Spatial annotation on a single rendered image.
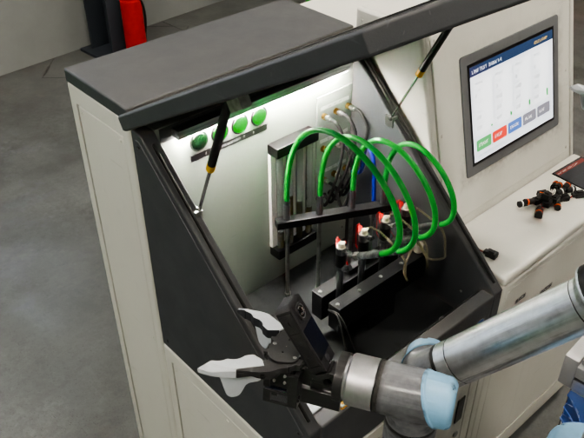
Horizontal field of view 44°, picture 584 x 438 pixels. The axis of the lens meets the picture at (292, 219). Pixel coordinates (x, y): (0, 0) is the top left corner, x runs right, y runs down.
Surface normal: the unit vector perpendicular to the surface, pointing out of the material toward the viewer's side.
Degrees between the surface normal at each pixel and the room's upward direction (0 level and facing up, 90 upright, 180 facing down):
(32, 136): 0
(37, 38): 90
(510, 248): 0
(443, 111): 76
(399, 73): 90
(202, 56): 0
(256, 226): 90
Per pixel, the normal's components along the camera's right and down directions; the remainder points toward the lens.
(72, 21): 0.72, 0.41
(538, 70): 0.65, 0.24
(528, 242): 0.00, -0.81
